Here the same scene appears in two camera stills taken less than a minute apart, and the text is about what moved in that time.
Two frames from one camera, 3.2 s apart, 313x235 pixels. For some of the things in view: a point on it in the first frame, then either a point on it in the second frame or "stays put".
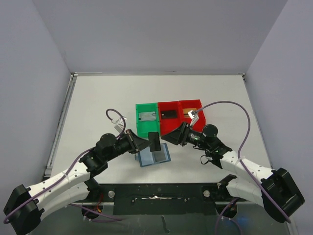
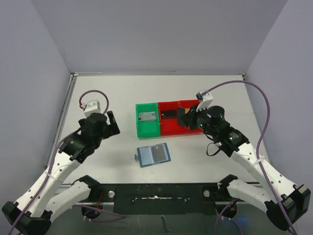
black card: [169, 113] stays put
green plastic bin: [143, 127] stays put
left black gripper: [132, 141] to [107, 128]
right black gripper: [183, 133] to [192, 117]
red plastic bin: [167, 125] stays put
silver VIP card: [148, 116] stays put
